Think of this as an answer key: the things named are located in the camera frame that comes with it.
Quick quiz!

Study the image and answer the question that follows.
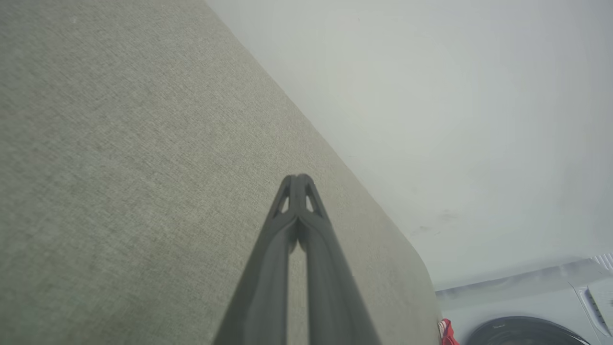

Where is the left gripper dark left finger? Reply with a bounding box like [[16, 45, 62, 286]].
[[213, 174, 300, 345]]

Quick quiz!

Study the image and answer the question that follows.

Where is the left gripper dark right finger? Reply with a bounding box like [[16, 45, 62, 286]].
[[297, 173, 381, 345]]

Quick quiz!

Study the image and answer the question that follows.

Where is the red and white basketball jersey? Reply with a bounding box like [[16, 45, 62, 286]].
[[437, 318, 460, 345]]

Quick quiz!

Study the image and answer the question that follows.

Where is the dark round washing machine door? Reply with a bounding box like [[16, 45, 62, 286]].
[[462, 315, 593, 345]]

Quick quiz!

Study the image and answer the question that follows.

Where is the white washing machine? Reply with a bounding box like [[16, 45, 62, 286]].
[[435, 253, 613, 345]]

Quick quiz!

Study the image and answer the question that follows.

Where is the grey fabric sofa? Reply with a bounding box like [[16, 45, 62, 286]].
[[0, 0, 443, 345]]

